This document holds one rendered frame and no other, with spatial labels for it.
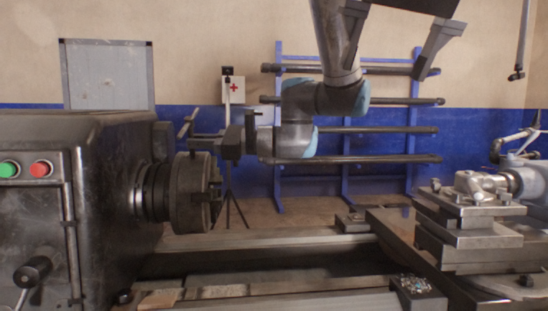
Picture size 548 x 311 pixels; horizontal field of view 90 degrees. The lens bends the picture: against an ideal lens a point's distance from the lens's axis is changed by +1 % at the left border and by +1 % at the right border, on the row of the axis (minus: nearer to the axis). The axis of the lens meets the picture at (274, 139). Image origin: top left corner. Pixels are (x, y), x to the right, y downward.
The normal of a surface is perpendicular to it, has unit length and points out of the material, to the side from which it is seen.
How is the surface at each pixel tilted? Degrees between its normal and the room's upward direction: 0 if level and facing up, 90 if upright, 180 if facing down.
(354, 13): 114
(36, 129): 45
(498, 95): 90
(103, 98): 90
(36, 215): 90
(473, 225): 90
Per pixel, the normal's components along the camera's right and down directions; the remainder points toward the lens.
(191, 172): 0.09, -0.59
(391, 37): 0.11, 0.13
